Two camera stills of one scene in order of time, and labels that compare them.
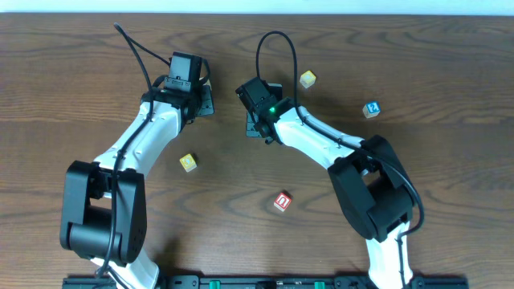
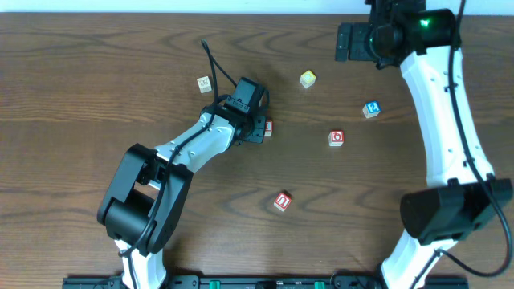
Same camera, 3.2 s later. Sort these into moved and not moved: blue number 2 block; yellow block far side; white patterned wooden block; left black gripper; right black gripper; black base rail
Moved: left black gripper; right black gripper
Not moved: black base rail; white patterned wooden block; yellow block far side; blue number 2 block
